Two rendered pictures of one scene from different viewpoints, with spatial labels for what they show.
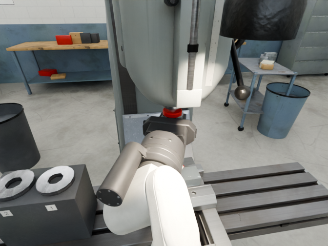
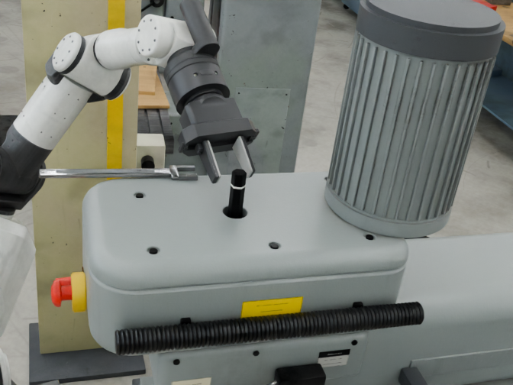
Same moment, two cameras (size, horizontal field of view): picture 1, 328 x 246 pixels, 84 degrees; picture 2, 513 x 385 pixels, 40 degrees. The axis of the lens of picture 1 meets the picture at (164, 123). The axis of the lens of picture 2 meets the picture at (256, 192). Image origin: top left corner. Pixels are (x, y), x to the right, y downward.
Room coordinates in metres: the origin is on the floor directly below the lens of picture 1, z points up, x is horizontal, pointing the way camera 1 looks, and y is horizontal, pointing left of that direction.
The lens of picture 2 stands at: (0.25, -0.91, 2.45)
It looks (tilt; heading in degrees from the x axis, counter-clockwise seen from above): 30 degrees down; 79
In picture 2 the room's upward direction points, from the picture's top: 7 degrees clockwise
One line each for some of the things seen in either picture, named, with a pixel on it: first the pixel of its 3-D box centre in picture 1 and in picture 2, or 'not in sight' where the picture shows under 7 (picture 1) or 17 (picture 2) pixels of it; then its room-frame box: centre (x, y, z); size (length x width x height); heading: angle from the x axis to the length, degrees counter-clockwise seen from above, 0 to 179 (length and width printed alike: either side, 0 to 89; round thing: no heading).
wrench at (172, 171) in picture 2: not in sight; (119, 173); (0.22, 0.08, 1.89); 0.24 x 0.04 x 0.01; 6
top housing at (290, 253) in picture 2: not in sight; (239, 253); (0.41, -0.02, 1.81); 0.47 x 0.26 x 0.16; 9
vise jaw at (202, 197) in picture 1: (193, 198); not in sight; (0.34, -0.09, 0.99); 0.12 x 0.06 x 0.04; 100
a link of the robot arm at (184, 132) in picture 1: (164, 143); not in sight; (0.30, 0.00, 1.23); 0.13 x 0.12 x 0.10; 78
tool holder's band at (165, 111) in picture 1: (172, 111); not in sight; (0.39, -0.02, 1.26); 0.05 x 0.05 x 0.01
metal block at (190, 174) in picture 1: (188, 179); not in sight; (0.40, -0.08, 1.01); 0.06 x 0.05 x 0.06; 100
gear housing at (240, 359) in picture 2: not in sight; (247, 317); (0.43, -0.02, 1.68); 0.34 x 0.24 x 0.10; 9
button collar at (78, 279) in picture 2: not in sight; (79, 292); (0.16, -0.05, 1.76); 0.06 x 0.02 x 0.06; 99
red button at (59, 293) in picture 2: not in sight; (62, 293); (0.14, -0.06, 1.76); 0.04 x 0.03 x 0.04; 99
